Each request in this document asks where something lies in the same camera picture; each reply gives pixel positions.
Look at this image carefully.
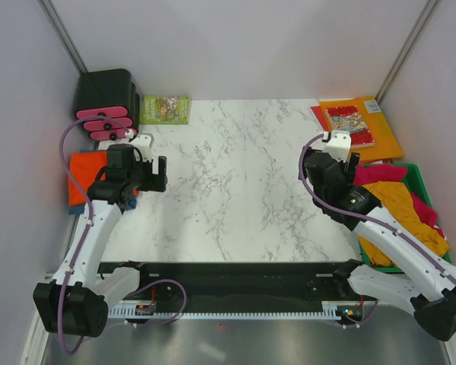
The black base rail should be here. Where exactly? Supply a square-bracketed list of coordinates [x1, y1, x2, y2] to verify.
[98, 261, 379, 315]

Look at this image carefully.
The orange folder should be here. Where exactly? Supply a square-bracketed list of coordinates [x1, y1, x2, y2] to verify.
[319, 97, 404, 163]

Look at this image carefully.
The yellow t shirt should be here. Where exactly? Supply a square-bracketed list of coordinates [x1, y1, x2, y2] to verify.
[363, 181, 450, 258]

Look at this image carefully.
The black pink mini drawer unit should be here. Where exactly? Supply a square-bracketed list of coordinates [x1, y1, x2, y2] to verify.
[73, 68, 140, 141]

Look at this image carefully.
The white slotted cable duct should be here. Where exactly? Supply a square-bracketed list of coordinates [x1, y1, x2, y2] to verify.
[107, 301, 360, 321]

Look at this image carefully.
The magenta t shirt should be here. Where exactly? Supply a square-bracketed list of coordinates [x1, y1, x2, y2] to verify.
[355, 163, 446, 240]

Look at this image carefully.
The red yellow comic book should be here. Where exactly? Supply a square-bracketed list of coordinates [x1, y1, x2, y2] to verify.
[325, 106, 375, 149]

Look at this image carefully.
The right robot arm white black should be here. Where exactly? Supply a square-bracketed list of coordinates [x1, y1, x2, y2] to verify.
[298, 146, 456, 341]

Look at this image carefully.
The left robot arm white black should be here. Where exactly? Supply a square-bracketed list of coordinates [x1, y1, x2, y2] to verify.
[33, 144, 168, 338]

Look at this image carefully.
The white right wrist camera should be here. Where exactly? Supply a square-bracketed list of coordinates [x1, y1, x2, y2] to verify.
[322, 130, 351, 161]

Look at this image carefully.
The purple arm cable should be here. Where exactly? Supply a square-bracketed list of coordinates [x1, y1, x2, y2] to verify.
[58, 116, 138, 357]
[296, 132, 456, 301]

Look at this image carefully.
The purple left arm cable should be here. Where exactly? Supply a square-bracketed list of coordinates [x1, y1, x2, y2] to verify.
[58, 116, 138, 357]

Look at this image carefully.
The green plastic bin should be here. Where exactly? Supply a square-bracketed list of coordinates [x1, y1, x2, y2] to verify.
[354, 163, 451, 262]

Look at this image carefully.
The folded blue t shirt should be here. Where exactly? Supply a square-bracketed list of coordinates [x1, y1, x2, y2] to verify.
[68, 197, 138, 215]

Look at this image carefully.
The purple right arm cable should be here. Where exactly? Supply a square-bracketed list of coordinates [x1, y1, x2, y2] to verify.
[296, 132, 456, 301]

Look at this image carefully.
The red folder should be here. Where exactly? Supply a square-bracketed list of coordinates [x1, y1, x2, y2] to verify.
[311, 106, 331, 132]

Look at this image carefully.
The green treehouse book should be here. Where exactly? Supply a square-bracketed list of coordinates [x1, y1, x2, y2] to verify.
[140, 96, 191, 125]

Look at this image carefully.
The folded orange t shirt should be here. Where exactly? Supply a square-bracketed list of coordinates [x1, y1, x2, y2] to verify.
[68, 151, 107, 207]

